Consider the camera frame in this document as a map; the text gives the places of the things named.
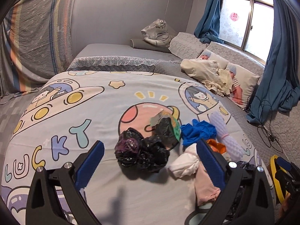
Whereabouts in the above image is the white foam net bundle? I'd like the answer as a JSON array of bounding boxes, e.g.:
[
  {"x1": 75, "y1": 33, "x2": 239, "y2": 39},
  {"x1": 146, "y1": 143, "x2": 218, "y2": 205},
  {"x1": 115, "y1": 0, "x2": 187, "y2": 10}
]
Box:
[{"x1": 209, "y1": 112, "x2": 244, "y2": 162}]

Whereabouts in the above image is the orange snack wrapper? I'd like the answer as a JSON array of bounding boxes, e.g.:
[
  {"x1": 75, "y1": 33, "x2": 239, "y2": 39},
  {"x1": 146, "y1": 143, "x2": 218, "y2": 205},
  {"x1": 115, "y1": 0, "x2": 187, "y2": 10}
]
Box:
[{"x1": 206, "y1": 139, "x2": 227, "y2": 154}]

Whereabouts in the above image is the black plastic bag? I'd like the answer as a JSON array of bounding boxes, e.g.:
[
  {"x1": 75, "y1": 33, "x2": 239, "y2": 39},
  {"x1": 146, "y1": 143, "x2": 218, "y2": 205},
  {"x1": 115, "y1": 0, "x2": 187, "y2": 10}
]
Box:
[{"x1": 114, "y1": 127, "x2": 170, "y2": 173}]

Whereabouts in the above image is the green snack bag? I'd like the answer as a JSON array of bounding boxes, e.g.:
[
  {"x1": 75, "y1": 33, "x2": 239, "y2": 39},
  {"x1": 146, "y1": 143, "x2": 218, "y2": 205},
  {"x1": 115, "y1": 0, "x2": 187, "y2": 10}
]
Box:
[{"x1": 150, "y1": 110, "x2": 181, "y2": 150}]

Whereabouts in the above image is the yellow rimmed trash bin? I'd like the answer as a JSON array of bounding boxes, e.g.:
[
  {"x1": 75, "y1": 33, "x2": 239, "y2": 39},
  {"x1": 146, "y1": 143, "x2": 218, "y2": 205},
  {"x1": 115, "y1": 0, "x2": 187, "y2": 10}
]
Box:
[{"x1": 270, "y1": 155, "x2": 289, "y2": 204}]

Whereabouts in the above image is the right hand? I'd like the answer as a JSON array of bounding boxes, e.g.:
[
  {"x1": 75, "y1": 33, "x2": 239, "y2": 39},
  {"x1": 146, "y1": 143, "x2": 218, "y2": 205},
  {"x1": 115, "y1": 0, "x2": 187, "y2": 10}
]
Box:
[{"x1": 279, "y1": 194, "x2": 298, "y2": 217}]

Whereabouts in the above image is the pink crumpled cloth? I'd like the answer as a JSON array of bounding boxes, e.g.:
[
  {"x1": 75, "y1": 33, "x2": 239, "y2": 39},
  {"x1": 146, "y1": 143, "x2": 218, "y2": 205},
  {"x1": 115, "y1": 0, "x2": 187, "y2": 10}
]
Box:
[{"x1": 194, "y1": 162, "x2": 221, "y2": 206}]

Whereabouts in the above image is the white crumpled paper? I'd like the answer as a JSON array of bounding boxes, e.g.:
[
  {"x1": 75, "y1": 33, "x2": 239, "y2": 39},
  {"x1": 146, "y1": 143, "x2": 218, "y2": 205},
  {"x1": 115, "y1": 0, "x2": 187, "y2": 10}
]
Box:
[{"x1": 168, "y1": 143, "x2": 200, "y2": 178}]

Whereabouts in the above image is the blue curtain right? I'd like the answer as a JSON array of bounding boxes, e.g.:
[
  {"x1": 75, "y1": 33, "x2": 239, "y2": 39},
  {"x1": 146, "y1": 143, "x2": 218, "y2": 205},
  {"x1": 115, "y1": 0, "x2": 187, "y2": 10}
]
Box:
[{"x1": 246, "y1": 0, "x2": 299, "y2": 125}]

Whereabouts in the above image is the blue curtain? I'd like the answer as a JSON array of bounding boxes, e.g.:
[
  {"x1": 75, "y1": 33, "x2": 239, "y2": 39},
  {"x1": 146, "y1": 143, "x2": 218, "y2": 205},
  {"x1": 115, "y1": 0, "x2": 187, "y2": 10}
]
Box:
[
  {"x1": 246, "y1": 0, "x2": 299, "y2": 125},
  {"x1": 194, "y1": 0, "x2": 224, "y2": 44}
]

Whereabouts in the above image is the cartoon printed bed sheet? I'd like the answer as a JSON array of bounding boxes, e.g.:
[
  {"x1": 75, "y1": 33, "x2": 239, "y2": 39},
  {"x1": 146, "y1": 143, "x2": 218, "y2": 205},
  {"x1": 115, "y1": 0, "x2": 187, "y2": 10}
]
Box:
[{"x1": 1, "y1": 71, "x2": 264, "y2": 224}]

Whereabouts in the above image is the blue crumpled glove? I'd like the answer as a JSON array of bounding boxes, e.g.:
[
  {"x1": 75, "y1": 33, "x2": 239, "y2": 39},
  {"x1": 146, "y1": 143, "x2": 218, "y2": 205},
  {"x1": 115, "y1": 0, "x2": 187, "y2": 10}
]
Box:
[{"x1": 181, "y1": 119, "x2": 217, "y2": 147}]

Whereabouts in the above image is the baby print pillow right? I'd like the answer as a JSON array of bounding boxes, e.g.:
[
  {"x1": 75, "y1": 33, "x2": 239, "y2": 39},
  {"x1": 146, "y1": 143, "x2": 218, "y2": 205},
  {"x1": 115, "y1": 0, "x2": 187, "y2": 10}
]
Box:
[{"x1": 226, "y1": 63, "x2": 260, "y2": 109}]

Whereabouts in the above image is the baby print pillow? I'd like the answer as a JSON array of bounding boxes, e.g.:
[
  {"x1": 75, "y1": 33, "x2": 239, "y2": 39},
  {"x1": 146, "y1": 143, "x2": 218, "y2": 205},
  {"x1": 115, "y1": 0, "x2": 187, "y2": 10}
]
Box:
[
  {"x1": 226, "y1": 63, "x2": 260, "y2": 109},
  {"x1": 198, "y1": 49, "x2": 229, "y2": 69}
]

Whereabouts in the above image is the cream crumpled blanket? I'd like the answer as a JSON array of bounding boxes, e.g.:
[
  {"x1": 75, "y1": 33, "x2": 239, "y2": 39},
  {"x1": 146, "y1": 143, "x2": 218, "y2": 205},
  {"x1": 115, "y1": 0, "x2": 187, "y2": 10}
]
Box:
[{"x1": 181, "y1": 58, "x2": 233, "y2": 96}]

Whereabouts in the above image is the grey lace trimmed mattress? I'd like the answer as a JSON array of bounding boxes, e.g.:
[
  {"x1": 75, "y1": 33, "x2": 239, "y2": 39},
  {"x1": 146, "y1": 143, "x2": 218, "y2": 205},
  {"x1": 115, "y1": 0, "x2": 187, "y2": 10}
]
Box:
[{"x1": 67, "y1": 43, "x2": 181, "y2": 72}]

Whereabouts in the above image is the baby print pillow left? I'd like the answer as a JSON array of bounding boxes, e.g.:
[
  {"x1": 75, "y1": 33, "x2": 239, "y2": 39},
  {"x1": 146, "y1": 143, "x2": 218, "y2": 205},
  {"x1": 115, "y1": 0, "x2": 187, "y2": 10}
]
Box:
[{"x1": 198, "y1": 49, "x2": 229, "y2": 69}]

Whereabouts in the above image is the grey bolster pillow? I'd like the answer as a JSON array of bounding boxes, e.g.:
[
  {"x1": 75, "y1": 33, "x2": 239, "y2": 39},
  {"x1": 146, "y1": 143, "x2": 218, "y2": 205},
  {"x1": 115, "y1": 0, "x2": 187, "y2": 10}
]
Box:
[{"x1": 130, "y1": 39, "x2": 170, "y2": 53}]

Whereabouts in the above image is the blue curtain left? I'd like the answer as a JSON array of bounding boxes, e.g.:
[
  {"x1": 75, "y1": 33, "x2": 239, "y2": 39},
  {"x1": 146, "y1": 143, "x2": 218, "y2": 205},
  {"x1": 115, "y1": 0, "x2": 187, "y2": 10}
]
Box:
[{"x1": 194, "y1": 0, "x2": 224, "y2": 44}]

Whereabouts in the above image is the white tiger plush toy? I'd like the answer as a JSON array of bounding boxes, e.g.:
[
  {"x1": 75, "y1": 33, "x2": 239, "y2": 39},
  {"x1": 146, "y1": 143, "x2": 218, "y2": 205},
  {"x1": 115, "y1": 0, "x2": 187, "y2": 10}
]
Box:
[{"x1": 141, "y1": 19, "x2": 178, "y2": 48}]

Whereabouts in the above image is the black charging cable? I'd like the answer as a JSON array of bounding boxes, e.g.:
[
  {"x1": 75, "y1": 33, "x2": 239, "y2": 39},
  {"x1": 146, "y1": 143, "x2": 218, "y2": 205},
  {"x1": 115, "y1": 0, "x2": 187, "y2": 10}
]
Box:
[{"x1": 248, "y1": 95, "x2": 284, "y2": 154}]

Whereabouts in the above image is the window with metal frame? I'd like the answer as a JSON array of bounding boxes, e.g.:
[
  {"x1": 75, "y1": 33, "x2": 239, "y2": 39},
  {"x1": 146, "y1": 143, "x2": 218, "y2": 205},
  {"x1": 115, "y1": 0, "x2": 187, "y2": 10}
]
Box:
[{"x1": 219, "y1": 0, "x2": 274, "y2": 65}]

